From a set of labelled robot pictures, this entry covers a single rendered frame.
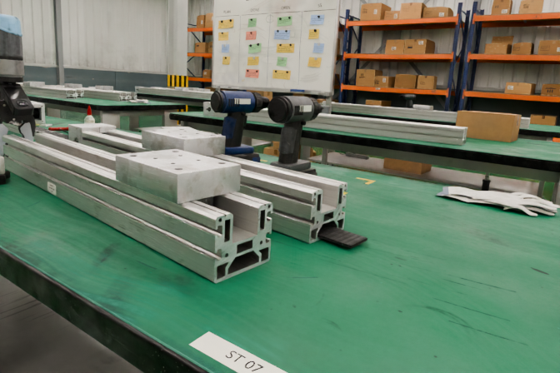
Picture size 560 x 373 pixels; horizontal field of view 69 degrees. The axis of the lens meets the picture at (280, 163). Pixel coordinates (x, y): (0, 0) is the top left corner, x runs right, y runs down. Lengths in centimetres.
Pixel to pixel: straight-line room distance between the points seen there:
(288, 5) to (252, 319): 380
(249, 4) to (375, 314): 407
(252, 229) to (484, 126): 216
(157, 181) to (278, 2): 371
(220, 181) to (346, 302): 23
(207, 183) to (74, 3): 1345
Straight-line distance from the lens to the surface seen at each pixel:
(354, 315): 48
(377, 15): 1107
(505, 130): 258
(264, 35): 424
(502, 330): 52
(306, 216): 64
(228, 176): 58
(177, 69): 921
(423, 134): 221
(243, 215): 56
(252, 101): 112
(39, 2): 1352
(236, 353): 41
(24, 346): 152
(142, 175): 60
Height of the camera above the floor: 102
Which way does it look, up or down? 11 degrees down
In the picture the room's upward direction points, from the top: 3 degrees clockwise
